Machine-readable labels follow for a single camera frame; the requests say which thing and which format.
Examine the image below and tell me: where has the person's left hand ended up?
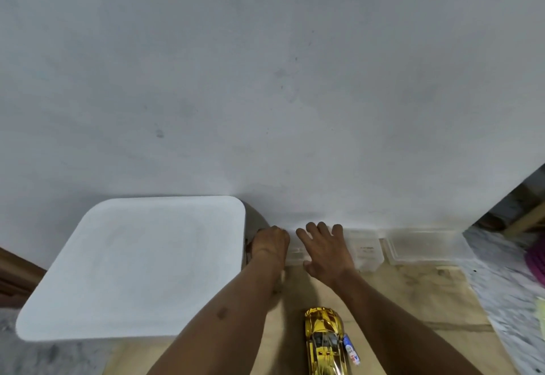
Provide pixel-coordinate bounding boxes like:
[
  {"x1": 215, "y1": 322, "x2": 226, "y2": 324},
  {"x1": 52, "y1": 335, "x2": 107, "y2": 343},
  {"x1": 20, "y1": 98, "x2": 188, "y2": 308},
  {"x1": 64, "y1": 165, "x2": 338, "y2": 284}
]
[{"x1": 250, "y1": 225, "x2": 291, "y2": 263}]

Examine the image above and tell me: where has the person's right hand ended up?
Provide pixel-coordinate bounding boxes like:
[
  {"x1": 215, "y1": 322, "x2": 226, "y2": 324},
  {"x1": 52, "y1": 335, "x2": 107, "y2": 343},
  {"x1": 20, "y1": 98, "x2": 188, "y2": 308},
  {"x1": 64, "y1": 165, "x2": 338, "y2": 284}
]
[{"x1": 295, "y1": 222, "x2": 357, "y2": 287}]

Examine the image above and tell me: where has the small clear plastic box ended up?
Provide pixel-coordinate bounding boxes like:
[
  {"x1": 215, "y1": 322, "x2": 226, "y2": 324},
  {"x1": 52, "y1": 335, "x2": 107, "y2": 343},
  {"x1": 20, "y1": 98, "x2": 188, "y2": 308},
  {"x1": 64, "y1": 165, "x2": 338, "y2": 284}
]
[{"x1": 284, "y1": 229, "x2": 310, "y2": 267}]

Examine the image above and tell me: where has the person's right forearm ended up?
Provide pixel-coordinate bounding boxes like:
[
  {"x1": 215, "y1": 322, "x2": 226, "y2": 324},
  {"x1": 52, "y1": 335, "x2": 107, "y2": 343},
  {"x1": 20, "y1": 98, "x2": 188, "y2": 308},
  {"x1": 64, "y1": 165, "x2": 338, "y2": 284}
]
[{"x1": 328, "y1": 267, "x2": 484, "y2": 375}]

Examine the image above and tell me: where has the person's left forearm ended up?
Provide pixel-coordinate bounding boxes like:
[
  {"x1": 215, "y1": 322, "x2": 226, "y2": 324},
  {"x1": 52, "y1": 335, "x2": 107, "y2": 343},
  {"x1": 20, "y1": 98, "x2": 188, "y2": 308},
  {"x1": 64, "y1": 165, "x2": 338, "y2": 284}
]
[{"x1": 146, "y1": 252, "x2": 287, "y2": 375}]

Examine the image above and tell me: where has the gold toy car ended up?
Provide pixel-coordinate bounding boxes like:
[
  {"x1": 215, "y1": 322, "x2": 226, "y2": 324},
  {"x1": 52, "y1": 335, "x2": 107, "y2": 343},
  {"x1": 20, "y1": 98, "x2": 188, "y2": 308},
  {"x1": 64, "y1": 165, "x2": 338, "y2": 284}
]
[{"x1": 303, "y1": 307, "x2": 347, "y2": 375}]

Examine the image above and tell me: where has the flat clear plastic container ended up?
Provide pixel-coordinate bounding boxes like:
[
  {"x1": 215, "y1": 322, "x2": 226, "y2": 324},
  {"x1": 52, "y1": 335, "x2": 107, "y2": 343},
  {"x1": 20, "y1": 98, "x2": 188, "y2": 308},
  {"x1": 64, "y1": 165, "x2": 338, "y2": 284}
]
[{"x1": 380, "y1": 229, "x2": 474, "y2": 266}]

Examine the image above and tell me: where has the blue and white tag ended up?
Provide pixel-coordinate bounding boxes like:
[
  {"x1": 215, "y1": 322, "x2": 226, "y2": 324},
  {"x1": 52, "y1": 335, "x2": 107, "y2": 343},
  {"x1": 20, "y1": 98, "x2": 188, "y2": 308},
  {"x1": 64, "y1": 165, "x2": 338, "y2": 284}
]
[{"x1": 342, "y1": 333, "x2": 361, "y2": 366}]

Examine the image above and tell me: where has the white storage bin with lid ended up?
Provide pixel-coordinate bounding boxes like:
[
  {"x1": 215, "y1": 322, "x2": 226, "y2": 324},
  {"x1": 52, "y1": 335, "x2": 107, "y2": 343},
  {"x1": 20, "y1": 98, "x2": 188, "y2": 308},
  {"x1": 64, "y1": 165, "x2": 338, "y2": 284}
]
[{"x1": 15, "y1": 195, "x2": 248, "y2": 342}]

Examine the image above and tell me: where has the wooden plank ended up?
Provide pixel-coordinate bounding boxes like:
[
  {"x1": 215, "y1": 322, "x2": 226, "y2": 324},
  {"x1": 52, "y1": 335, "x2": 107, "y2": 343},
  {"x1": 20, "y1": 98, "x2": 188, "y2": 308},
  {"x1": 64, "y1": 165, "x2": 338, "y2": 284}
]
[{"x1": 504, "y1": 201, "x2": 545, "y2": 238}]

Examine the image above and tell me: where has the purple object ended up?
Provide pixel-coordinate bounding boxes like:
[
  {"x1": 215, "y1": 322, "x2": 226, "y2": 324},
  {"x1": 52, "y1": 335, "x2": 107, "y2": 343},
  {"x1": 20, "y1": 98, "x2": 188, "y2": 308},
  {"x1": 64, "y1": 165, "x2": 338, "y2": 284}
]
[{"x1": 525, "y1": 242, "x2": 545, "y2": 285}]

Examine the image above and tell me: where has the brown wooden furniture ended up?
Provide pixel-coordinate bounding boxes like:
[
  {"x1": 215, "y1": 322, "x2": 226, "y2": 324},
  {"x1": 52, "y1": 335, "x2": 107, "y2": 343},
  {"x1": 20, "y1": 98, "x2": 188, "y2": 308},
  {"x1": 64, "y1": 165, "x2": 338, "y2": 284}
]
[{"x1": 0, "y1": 246, "x2": 47, "y2": 308}]

